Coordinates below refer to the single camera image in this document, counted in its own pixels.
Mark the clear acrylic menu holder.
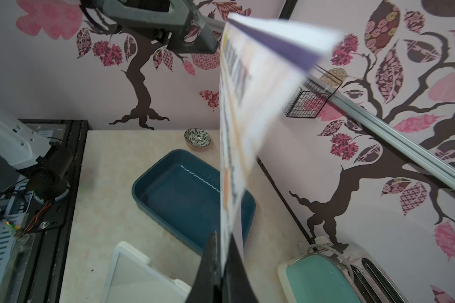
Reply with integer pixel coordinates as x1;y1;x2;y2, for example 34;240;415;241
101;241;192;303

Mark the small patterned bowl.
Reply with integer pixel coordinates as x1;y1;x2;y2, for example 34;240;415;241
184;128;211;148

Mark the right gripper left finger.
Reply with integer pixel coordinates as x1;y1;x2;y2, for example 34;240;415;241
185;231;222;303

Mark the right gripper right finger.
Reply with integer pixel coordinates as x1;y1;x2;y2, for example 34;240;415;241
222;236;258;303

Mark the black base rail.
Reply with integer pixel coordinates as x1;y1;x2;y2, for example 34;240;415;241
2;119;90;302

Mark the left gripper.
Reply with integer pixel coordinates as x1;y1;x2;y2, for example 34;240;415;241
80;0;219;54

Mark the teal plastic tray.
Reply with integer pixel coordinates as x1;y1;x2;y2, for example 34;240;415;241
131;149;257;255

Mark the mint green toaster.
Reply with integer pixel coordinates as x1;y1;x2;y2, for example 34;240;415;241
278;237;408;302

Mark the white slotted cable duct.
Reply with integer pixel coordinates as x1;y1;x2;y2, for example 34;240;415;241
0;222;16;302

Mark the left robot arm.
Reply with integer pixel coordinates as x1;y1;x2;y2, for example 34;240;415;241
0;1;225;200

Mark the black wire basket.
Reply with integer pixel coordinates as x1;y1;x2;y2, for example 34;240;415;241
283;65;348;119

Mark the new menu sheet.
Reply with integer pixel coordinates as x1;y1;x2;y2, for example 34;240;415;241
219;13;343;265

